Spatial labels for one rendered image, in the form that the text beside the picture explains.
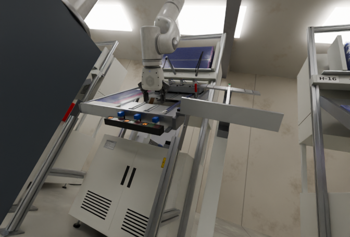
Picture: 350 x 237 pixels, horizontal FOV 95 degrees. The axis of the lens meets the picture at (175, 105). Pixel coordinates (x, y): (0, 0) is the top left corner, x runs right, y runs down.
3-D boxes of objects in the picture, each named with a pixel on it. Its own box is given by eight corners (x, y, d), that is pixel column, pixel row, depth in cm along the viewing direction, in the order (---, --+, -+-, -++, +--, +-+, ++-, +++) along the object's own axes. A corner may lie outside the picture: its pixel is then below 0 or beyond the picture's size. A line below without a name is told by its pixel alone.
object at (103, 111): (172, 129, 79) (172, 116, 77) (82, 113, 106) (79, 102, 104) (173, 128, 81) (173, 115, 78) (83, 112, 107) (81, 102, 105)
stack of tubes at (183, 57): (208, 69, 142) (214, 46, 152) (158, 67, 162) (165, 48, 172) (210, 77, 152) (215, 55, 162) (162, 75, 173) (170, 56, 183)
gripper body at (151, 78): (137, 64, 70) (139, 90, 73) (158, 64, 66) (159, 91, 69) (147, 63, 77) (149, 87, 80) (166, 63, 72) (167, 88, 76)
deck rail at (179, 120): (176, 130, 79) (175, 119, 77) (172, 129, 79) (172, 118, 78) (209, 97, 140) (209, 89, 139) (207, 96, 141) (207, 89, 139)
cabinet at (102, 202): (155, 283, 76) (187, 153, 100) (62, 224, 104) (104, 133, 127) (188, 245, 130) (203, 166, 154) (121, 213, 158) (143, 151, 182)
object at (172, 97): (195, 107, 113) (195, 100, 111) (122, 98, 139) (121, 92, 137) (207, 96, 141) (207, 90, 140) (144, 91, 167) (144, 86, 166)
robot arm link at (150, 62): (137, 60, 69) (138, 66, 70) (155, 59, 65) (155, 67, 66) (148, 59, 76) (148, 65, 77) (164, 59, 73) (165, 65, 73)
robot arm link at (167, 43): (194, 17, 80) (175, 59, 66) (165, 20, 87) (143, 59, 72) (190, -3, 73) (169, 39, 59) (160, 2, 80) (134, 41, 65)
